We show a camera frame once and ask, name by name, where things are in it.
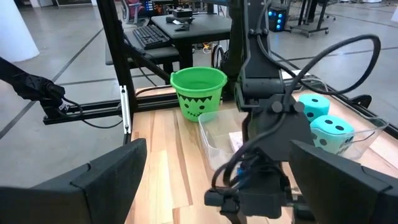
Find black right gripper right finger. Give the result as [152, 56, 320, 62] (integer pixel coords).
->
[289, 139, 398, 224]

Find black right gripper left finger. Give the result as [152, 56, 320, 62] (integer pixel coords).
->
[0, 138, 147, 224]

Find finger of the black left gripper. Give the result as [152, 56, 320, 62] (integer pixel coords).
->
[219, 207, 248, 224]

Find teal foam die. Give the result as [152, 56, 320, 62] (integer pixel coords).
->
[310, 114, 355, 156]
[298, 93, 331, 123]

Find wide clear plastic bin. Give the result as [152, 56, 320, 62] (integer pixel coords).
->
[295, 77, 389, 162]

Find narrow clear plastic bin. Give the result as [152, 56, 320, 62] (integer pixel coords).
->
[198, 108, 249, 172]

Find green plastic bucket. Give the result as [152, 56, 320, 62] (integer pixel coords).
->
[170, 66, 228, 123]

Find black rolling stand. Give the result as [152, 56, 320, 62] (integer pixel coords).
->
[289, 0, 330, 38]

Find black keyboard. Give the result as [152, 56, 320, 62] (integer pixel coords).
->
[132, 24, 171, 50]

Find white round column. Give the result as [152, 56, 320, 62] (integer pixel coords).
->
[0, 0, 40, 63]

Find black side desk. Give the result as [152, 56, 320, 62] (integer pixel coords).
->
[105, 14, 233, 75]

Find black computer tower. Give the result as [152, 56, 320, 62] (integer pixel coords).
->
[267, 6, 289, 32]

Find pink office chair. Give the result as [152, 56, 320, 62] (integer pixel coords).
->
[121, 0, 147, 25]

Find thin black cable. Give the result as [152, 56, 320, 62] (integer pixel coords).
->
[58, 96, 124, 130]

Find black metal table frame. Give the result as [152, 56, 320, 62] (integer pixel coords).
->
[43, 51, 398, 139]

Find black bracket with bar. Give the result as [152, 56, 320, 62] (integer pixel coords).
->
[351, 94, 373, 110]

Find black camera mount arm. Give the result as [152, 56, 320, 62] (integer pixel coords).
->
[0, 55, 67, 110]

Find black upright rig post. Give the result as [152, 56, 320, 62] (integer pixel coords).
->
[96, 0, 138, 144]

